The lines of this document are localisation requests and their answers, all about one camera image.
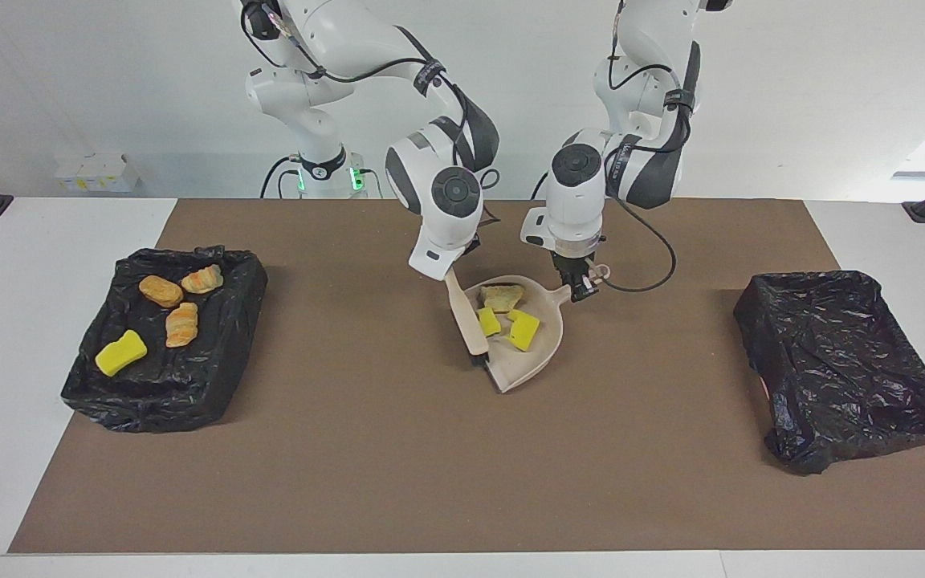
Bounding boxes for orange striped croissant piece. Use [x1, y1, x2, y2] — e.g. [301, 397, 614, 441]
[479, 283, 527, 315]

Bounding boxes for beige brush black bristles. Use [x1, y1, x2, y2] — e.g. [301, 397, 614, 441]
[443, 268, 493, 368]

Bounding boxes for beige plastic dustpan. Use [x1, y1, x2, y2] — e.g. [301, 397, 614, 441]
[462, 263, 613, 394]

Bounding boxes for flaky pastry piece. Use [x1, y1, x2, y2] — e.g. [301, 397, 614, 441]
[181, 265, 224, 295]
[165, 302, 200, 348]

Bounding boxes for brown bread roll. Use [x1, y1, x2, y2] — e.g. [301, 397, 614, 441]
[139, 275, 185, 308]

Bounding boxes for black bag lined bin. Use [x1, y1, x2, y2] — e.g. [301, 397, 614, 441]
[733, 270, 925, 476]
[60, 246, 269, 434]

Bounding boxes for brown table mat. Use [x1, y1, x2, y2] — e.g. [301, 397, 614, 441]
[8, 198, 925, 555]

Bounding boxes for white cardboard box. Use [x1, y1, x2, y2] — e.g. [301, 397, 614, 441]
[53, 153, 142, 193]

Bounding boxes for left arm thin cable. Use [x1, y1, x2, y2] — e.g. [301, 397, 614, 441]
[605, 0, 701, 295]

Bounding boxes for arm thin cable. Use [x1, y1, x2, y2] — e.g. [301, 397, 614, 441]
[605, 0, 701, 295]
[241, 4, 503, 230]

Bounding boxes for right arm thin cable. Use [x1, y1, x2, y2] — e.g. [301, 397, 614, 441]
[241, 4, 503, 230]

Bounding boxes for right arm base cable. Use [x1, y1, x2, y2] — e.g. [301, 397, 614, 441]
[260, 155, 303, 199]

